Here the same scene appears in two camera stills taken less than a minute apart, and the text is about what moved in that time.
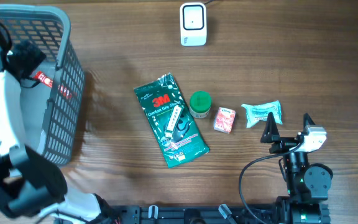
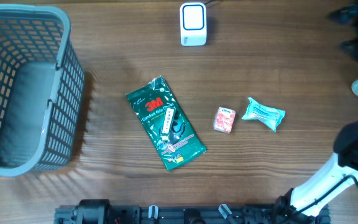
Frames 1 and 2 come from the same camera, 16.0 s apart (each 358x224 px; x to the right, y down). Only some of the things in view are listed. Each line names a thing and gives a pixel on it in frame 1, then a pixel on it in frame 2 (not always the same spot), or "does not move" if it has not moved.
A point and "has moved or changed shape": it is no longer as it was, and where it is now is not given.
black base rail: [266, 213] does not move
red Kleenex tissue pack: [224, 120] does not move
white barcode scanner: [193, 23] does not move
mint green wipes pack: [257, 113] has moved or changed shape
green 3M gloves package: [174, 124] has moved or changed shape
